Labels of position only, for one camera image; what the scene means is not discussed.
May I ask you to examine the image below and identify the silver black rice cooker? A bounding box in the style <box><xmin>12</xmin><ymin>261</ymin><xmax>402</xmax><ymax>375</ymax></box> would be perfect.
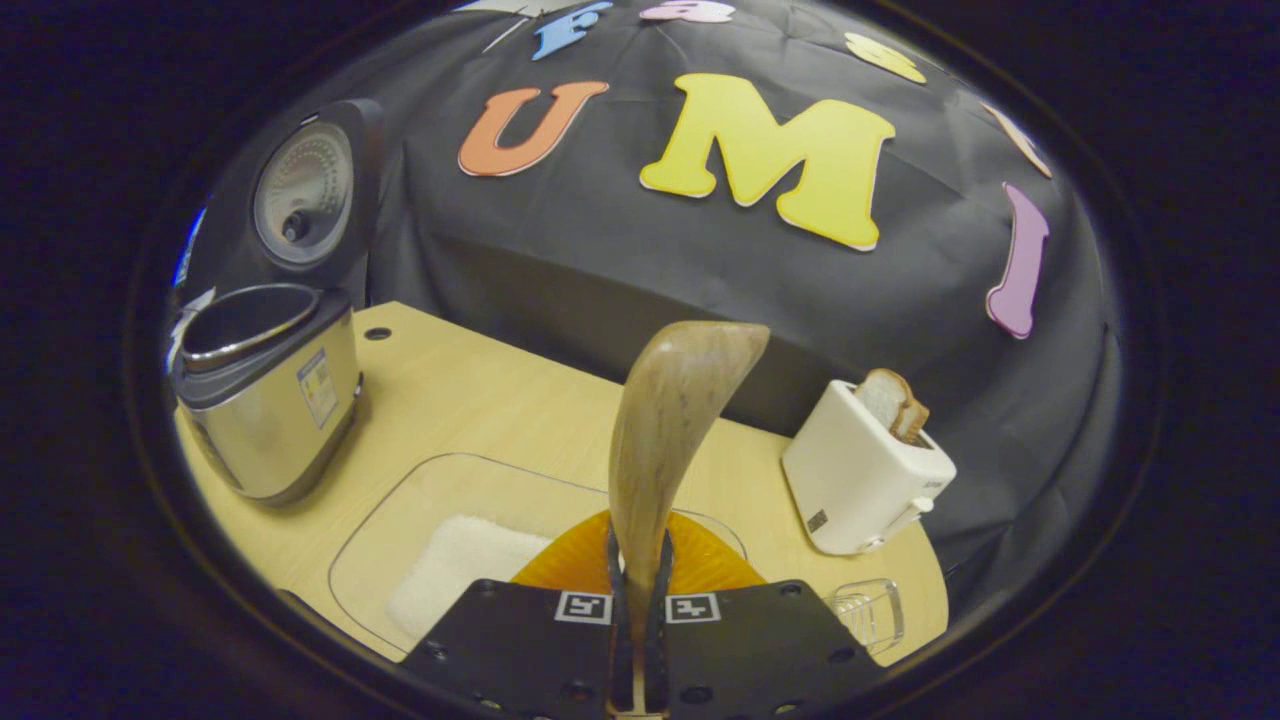
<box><xmin>170</xmin><ymin>98</ymin><xmax>386</xmax><ymax>506</ymax></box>

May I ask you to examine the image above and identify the white toaster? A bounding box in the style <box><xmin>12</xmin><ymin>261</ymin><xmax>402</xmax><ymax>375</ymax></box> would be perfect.
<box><xmin>782</xmin><ymin>380</ymin><xmax>957</xmax><ymax>556</ymax></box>

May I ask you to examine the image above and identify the wooden spoon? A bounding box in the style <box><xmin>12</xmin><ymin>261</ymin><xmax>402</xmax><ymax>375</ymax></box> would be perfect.
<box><xmin>607</xmin><ymin>320</ymin><xmax>771</xmax><ymax>716</ymax></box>

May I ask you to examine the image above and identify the clear wire chopstick holder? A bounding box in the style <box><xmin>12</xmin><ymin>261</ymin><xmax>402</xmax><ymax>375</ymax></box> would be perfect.
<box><xmin>825</xmin><ymin>578</ymin><xmax>906</xmax><ymax>656</ymax></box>

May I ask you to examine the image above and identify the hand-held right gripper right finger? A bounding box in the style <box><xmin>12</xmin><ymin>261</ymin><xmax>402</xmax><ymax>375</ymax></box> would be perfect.
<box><xmin>645</xmin><ymin>510</ymin><xmax>886</xmax><ymax>720</ymax></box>

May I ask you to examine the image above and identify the clear glass container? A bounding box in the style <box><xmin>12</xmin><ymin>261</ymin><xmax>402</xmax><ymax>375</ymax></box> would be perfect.
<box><xmin>328</xmin><ymin>452</ymin><xmax>749</xmax><ymax>661</ymax></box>

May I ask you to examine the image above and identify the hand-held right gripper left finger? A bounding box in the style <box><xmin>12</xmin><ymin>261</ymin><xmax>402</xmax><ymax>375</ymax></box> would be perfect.
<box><xmin>400</xmin><ymin>510</ymin><xmax>636</xmax><ymax>720</ymax></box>

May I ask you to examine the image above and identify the toast bread slice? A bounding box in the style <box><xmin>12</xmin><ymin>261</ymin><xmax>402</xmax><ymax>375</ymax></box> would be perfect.
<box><xmin>855</xmin><ymin>368</ymin><xmax>931</xmax><ymax>444</ymax></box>

